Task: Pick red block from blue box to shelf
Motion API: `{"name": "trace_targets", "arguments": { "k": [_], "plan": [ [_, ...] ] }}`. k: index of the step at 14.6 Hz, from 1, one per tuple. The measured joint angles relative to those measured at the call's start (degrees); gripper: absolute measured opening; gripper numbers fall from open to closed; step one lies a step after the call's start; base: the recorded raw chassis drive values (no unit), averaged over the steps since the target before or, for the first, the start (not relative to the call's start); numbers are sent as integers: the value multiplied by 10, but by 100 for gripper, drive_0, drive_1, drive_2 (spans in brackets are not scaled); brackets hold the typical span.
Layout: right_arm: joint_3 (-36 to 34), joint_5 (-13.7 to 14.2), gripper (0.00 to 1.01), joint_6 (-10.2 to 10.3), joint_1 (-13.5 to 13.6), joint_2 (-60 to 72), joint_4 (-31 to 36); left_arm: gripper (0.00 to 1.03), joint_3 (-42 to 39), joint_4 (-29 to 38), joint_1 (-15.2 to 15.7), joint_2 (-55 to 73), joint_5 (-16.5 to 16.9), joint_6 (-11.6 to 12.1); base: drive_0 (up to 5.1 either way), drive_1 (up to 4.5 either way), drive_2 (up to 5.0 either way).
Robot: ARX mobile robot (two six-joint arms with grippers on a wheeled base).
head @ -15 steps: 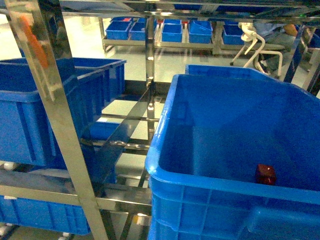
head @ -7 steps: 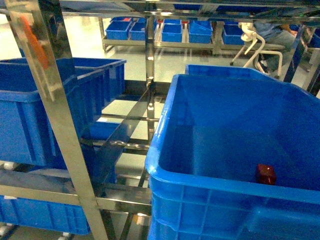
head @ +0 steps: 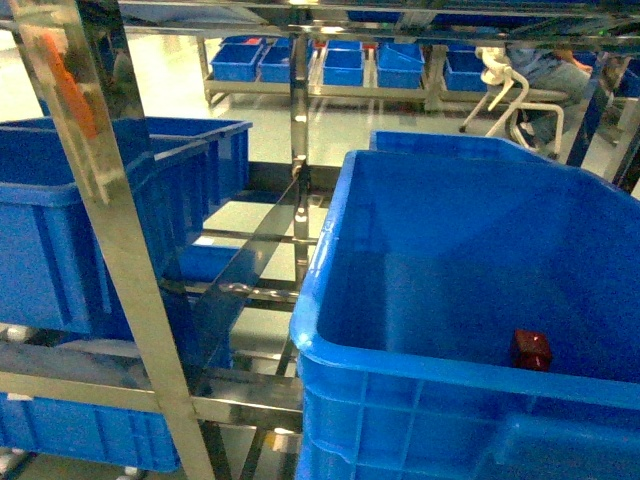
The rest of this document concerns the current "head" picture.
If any red toy block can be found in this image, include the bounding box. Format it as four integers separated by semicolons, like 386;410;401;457
510;329;553;372

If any blue crate on middle shelf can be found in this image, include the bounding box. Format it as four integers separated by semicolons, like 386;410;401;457
1;117;251;339

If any seated person in blue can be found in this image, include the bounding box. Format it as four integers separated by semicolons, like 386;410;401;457
506;47;593;149

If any stainless steel shelf rack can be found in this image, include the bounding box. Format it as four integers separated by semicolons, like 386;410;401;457
0;0;640;480

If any large blue crate right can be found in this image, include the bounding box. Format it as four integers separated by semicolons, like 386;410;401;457
290;151;639;479

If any white chair frame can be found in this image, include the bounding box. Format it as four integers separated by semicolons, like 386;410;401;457
458;47;568;159

